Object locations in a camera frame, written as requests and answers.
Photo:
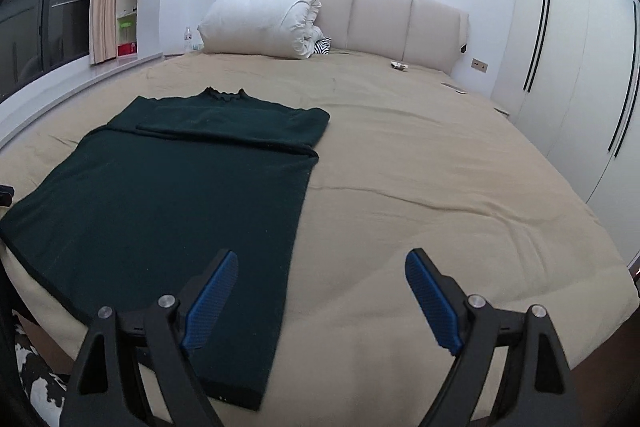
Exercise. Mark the white wardrobe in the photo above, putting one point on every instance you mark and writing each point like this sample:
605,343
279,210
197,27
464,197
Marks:
565,107

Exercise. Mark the white window ledge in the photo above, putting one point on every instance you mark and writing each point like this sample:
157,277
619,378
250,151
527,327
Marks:
75,92

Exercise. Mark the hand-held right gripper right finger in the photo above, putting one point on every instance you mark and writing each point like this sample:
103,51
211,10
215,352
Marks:
430,302

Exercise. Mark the gold wall socket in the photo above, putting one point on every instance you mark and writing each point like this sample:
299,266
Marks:
480,66

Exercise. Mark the bed with beige sheet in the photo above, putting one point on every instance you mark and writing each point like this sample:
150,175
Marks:
425,157

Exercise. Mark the white folded duvet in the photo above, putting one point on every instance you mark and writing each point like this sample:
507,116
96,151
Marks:
260,17

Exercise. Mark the clear water bottle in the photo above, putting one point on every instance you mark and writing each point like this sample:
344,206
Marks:
188,41

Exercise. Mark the red box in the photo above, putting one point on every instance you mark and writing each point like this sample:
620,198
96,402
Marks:
126,49

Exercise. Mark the dark green knit sweater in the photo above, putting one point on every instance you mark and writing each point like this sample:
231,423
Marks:
150,207

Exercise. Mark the black white cow-print rug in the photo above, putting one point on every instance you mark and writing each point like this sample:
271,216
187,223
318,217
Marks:
35,372

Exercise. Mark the flat grey card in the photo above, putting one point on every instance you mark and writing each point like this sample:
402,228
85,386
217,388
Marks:
454,88

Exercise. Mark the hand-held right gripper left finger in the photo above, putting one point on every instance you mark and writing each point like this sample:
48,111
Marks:
210,302

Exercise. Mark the black white striped cloth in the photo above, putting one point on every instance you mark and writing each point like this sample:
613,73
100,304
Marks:
322,48

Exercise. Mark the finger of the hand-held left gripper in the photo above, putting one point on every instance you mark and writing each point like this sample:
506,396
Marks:
5,196

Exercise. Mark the small white packet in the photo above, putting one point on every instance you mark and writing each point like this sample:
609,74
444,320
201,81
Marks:
399,66

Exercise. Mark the beige padded headboard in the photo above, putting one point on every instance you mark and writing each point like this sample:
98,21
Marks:
380,17

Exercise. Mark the dark window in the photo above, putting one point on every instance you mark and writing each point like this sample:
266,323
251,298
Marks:
60,7

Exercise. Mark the green plastic container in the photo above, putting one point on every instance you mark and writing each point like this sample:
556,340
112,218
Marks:
126,32

